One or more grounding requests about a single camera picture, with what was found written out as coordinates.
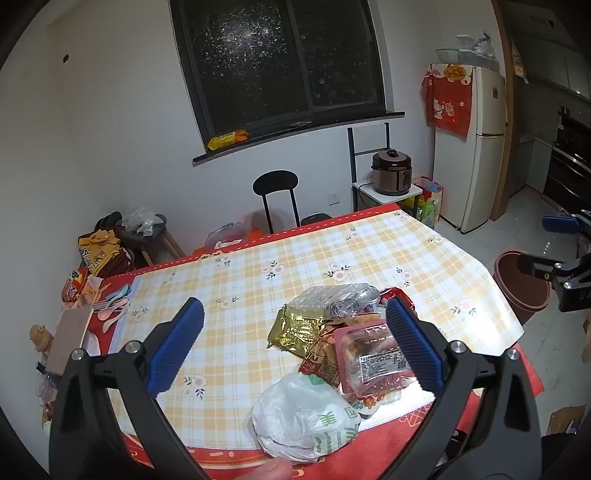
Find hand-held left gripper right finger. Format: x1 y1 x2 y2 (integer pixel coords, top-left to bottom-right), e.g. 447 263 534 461
383 298 542 480

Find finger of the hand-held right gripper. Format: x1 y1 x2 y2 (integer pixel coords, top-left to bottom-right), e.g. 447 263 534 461
516 253 566 283
542 208 591 252

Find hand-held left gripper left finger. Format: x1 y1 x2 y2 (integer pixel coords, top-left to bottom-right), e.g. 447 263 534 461
48 298 208 480

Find brown round bin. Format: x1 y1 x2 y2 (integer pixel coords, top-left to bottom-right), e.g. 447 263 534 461
493 250 552 326

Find pink meat tray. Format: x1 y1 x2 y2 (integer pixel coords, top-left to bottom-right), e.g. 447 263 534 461
333 320 421 398

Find red snack packet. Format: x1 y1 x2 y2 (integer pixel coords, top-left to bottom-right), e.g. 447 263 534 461
379 286 414 310
62 268 90 303

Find white floral pouch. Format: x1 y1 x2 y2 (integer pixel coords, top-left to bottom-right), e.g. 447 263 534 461
353 394 386 421

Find orange snack packet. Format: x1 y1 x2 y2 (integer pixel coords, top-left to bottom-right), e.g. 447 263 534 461
299 323 345 386

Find clear plastic wrapper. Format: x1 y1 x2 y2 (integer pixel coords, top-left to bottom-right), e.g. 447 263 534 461
285 285 382 324

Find gold foil packet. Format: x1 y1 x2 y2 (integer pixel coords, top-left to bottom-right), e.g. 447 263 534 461
268 305 340 361

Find white plastic bag green print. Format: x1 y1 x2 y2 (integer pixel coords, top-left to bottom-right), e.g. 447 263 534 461
252 371 362 463

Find grey lower kitchen cabinet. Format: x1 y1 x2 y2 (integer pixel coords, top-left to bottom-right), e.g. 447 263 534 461
526 136 552 192

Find black integrated stove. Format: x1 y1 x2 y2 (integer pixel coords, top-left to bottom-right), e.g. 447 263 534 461
545 106 591 195

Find pile of pastel plastic spoons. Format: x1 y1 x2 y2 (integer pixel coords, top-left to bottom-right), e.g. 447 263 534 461
90 284 132 333

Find wooden stool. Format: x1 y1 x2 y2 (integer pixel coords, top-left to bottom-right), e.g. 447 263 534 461
139 228 186 266

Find white fridge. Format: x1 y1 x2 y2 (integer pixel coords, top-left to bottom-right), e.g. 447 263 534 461
431 65 509 234

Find flat brown cardboard box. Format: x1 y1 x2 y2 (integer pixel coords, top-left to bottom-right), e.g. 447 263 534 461
48 307 95 370

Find grey round basin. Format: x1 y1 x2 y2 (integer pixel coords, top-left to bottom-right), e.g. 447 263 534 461
115 213 168 247

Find clear plastic food container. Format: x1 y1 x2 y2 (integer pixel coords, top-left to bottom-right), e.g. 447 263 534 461
205 222 245 250

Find yellow printed bags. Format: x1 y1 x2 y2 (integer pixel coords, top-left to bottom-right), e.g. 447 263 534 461
78 231 123 278

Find open cardboard box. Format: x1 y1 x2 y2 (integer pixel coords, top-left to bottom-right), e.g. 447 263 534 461
547 406 587 435

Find colourful shopping bag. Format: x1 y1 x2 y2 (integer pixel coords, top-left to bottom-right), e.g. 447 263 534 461
411 175 444 227

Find crumpled clear plastic bag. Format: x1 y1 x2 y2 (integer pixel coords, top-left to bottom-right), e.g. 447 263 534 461
121 208 160 236

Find yellow plaid tablecloth table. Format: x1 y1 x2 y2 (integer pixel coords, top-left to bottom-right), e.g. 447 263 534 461
88 205 543 480

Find dark clothes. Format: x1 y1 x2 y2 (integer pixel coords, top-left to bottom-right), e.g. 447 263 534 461
95 211 123 232

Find beige figurine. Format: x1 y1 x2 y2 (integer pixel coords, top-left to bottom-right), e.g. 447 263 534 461
30 324 54 354

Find yellow plaid floral tablecloth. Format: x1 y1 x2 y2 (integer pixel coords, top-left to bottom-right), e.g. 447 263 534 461
99 210 525 450

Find grey upper kitchen cabinets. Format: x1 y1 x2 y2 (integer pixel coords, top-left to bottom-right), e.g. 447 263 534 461
512 41 591 100

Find black rack white top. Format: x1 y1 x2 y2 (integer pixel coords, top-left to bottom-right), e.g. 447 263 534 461
347 122 423 213

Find red printed cloth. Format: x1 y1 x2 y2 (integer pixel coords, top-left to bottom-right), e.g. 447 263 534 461
422 65 474 139

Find hanging paper packet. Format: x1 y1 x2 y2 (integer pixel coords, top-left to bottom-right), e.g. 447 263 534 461
510 39 529 84

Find brown pressure cooker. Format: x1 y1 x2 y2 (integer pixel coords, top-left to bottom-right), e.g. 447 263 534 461
372 148 413 197

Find black chair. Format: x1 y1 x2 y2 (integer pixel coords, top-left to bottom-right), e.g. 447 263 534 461
252 170 301 234

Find clear lidded container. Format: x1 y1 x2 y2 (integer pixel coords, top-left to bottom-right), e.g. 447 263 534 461
456 33 478 63

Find yellow snack packet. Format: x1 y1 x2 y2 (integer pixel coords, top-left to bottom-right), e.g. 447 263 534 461
207 130 250 151

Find black window sill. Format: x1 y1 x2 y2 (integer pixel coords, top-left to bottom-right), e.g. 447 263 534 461
193 111 406 166

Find dark window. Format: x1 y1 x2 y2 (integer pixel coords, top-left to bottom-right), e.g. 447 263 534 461
168 0 386 139

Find wooden door frame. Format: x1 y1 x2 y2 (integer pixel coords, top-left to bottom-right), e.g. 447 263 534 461
490 0 525 222

